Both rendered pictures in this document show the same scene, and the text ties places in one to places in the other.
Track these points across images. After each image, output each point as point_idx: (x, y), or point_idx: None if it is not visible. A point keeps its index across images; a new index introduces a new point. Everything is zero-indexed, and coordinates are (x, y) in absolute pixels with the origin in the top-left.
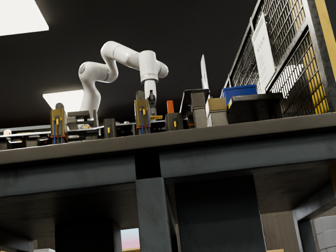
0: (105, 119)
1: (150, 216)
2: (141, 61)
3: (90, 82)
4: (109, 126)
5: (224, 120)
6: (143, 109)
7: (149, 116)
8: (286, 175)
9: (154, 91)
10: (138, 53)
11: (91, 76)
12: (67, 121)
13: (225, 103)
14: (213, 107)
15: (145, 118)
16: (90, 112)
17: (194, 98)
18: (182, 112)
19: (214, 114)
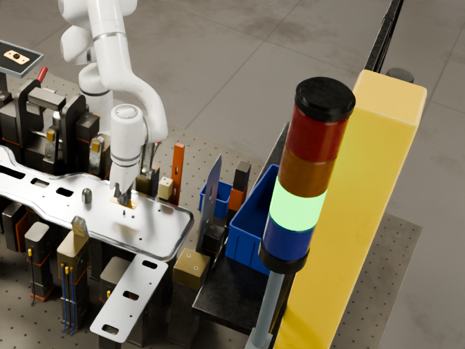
0: (25, 238)
1: None
2: (111, 129)
3: (78, 25)
4: (31, 248)
5: (191, 297)
6: (66, 266)
7: (75, 273)
8: None
9: (121, 185)
10: (125, 82)
11: (76, 22)
12: (28, 109)
13: (197, 283)
14: (179, 280)
15: (68, 275)
16: (92, 43)
17: (101, 341)
18: (131, 270)
19: (178, 285)
